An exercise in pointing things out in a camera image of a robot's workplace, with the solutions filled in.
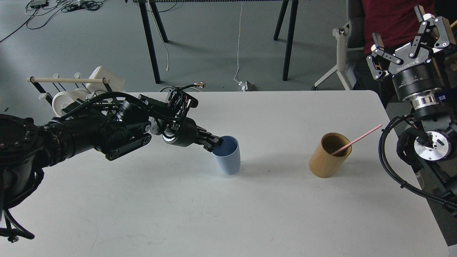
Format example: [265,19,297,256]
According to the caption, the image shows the white hanging cable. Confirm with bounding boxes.
[233,1,244,83]

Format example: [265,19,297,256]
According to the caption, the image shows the person in red shirt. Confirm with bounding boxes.
[353,0,436,109]

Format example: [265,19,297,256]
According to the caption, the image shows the black cable bundle on floor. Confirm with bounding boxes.
[0,0,106,42]

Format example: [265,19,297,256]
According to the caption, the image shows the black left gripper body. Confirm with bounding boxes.
[163,118,207,147]

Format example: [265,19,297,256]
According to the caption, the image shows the pink chopstick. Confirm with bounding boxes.
[331,124,382,156]

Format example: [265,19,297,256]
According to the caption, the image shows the wooden rod on rack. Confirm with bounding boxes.
[26,77,110,84]

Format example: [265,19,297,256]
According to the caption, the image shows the white container on rack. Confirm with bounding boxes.
[85,66,125,92]

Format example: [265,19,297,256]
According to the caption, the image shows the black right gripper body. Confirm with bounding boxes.
[391,48,447,101]

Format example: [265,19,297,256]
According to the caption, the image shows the black wire dish rack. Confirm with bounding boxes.
[32,82,112,105]

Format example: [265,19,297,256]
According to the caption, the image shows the black trestle table legs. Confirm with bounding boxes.
[134,0,299,84]

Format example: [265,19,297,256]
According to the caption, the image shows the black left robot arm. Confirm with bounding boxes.
[0,87,224,243]

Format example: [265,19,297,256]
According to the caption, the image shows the bamboo cylinder holder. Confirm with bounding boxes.
[308,133,352,178]

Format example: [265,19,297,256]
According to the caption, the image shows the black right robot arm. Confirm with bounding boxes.
[367,5,456,216]

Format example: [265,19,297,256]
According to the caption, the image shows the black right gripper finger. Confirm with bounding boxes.
[409,5,452,57]
[367,33,404,80]

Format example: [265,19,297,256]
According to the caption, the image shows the blue plastic cup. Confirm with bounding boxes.
[212,136,241,176]

